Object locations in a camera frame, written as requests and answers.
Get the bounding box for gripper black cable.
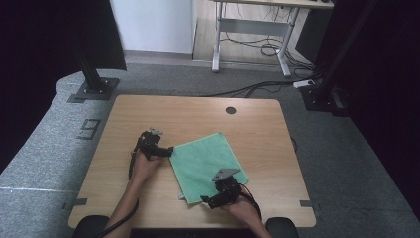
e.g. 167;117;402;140
238;182;263;222
94;131;148;238

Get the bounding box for black box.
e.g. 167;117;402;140
295;8;328;65

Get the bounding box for person's right hand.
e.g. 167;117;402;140
220;197;261;223

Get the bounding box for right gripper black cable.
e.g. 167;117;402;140
238;182;263;222

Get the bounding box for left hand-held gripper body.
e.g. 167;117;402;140
136;127;164;161

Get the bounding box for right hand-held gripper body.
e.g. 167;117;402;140
211;168;243;206

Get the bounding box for white desk frame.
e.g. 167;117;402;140
211;0;335;79

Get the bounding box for black chair armrest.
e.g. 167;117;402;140
71;215;111;238
265;216;300;238

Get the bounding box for white power strip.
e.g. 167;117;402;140
292;78;317;89

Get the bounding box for coiled black cables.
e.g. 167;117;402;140
220;31;315;72

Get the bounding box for black curtain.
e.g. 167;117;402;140
0;0;128;174
315;0;420;223

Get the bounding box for black metal stand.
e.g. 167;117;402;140
74;46;121;102
299;0;380;113

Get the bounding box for green microfibre cloth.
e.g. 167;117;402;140
168;131;250;205

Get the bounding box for person's left hand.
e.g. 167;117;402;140
131;151;163;186

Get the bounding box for long black floor cable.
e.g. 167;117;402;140
201;80;298;99

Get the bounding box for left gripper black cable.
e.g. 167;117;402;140
94;131;148;238

